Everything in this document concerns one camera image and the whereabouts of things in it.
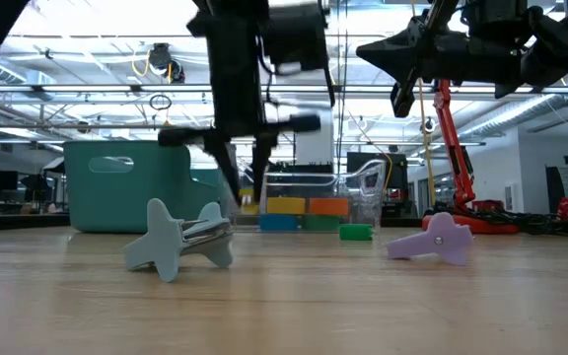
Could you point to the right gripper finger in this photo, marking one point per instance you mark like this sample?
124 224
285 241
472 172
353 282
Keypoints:
407 42
407 66

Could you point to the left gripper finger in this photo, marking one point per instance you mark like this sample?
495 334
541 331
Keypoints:
225 163
262 163

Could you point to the blue-grey staple remover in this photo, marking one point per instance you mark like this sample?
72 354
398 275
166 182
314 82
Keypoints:
163 241

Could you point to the teal plastic bin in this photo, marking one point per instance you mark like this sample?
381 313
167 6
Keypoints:
131 202

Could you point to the small green stapler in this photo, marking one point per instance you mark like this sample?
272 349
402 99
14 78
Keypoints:
355 232

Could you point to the lilac staple remover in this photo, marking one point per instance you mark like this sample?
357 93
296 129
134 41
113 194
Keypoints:
442 241

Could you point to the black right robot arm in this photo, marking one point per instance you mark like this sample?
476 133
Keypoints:
560 44

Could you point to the black background monitor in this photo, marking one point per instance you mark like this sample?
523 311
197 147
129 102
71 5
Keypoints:
397 172

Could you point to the clear plastic bin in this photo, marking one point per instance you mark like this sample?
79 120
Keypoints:
363 197

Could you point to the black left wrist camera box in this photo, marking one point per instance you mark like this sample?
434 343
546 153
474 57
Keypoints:
296 34

